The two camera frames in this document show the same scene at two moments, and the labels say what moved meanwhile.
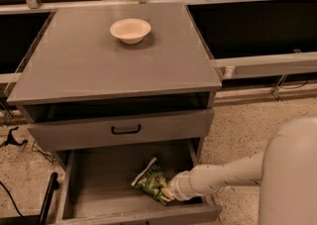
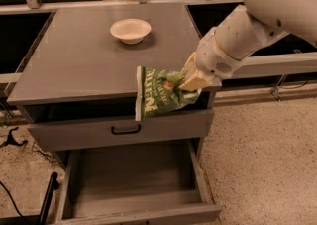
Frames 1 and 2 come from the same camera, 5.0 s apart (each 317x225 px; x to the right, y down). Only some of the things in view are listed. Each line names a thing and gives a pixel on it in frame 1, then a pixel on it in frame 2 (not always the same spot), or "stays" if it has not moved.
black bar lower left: (53, 184) stays
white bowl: (131, 31) stays
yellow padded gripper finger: (167, 192) to (195, 81)
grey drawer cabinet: (101, 74) stays
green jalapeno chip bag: (151, 181) to (157, 92)
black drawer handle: (129, 132) stays
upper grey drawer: (122, 130) stays
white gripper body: (178, 185) to (214, 57)
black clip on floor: (11, 140) stays
